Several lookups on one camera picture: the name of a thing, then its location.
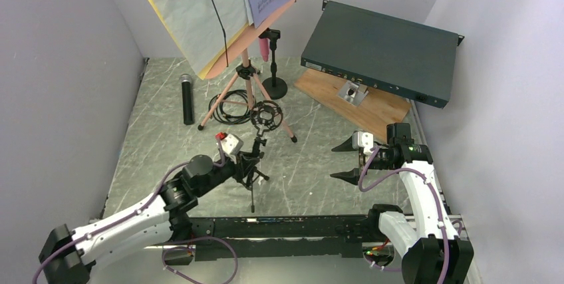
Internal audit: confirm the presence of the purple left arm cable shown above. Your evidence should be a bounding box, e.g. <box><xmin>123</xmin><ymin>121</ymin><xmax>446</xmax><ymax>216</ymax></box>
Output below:
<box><xmin>31</xmin><ymin>140</ymin><xmax>240</xmax><ymax>284</ymax></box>

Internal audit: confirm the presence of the pink small microphone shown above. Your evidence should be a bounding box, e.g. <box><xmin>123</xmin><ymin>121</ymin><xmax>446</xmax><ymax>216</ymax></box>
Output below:
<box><xmin>259</xmin><ymin>38</ymin><xmax>270</xmax><ymax>62</ymax></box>

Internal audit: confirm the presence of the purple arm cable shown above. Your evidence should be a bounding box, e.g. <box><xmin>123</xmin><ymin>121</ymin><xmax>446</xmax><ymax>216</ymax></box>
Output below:
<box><xmin>357</xmin><ymin>145</ymin><xmax>464</xmax><ymax>284</ymax></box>
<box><xmin>31</xmin><ymin>140</ymin><xmax>240</xmax><ymax>284</ymax></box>

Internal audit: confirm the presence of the pink tripod music stand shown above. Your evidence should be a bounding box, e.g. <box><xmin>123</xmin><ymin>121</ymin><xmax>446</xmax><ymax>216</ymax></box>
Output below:
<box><xmin>198</xmin><ymin>0</ymin><xmax>295</xmax><ymax>130</ymax></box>

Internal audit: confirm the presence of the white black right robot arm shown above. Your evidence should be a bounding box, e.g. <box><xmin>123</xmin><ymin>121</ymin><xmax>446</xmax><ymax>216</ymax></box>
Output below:
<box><xmin>331</xmin><ymin>122</ymin><xmax>474</xmax><ymax>283</ymax></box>

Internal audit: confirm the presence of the silver metal bracket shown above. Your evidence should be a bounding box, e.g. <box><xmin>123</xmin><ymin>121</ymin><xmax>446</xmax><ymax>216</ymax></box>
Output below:
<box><xmin>337</xmin><ymin>80</ymin><xmax>368</xmax><ymax>106</ymax></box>

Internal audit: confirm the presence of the wooden board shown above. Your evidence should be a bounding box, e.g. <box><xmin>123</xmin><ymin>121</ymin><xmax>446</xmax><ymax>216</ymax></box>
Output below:
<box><xmin>294</xmin><ymin>69</ymin><xmax>411</xmax><ymax>141</ymax></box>

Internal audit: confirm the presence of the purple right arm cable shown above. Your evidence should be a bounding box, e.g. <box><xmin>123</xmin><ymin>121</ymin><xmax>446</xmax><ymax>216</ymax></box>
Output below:
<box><xmin>357</xmin><ymin>145</ymin><xmax>464</xmax><ymax>284</ymax></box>

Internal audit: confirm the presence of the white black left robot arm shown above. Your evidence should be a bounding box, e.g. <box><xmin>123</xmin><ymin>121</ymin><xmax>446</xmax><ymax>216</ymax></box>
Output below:
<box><xmin>32</xmin><ymin>152</ymin><xmax>264</xmax><ymax>283</ymax></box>

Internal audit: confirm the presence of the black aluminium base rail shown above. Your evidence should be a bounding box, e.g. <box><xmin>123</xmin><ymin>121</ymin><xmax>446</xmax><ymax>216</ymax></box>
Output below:
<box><xmin>70</xmin><ymin>213</ymin><xmax>481</xmax><ymax>284</ymax></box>

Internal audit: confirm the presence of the black tripod mic stand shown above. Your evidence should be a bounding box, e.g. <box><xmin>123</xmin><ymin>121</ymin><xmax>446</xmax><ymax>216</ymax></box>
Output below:
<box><xmin>241</xmin><ymin>100</ymin><xmax>283</xmax><ymax>213</ymax></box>

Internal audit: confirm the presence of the black round-base mic stand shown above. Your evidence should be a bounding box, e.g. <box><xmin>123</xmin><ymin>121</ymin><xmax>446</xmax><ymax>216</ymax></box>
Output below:
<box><xmin>259</xmin><ymin>28</ymin><xmax>288</xmax><ymax>100</ymax></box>

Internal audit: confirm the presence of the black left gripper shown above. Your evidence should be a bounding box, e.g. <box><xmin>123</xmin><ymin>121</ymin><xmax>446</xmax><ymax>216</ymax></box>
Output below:
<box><xmin>196</xmin><ymin>150</ymin><xmax>259</xmax><ymax>196</ymax></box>

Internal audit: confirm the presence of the grey paper sheet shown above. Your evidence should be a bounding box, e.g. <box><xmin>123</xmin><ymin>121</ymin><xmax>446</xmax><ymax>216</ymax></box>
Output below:
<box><xmin>148</xmin><ymin>0</ymin><xmax>251</xmax><ymax>78</ymax></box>

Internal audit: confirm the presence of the black silver handheld microphone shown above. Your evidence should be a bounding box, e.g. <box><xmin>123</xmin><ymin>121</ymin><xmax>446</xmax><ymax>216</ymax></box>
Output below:
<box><xmin>180</xmin><ymin>74</ymin><xmax>194</xmax><ymax>126</ymax></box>

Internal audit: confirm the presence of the dark teal rack unit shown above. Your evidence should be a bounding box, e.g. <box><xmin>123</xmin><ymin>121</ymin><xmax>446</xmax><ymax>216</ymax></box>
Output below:
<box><xmin>301</xmin><ymin>1</ymin><xmax>464</xmax><ymax>108</ymax></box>

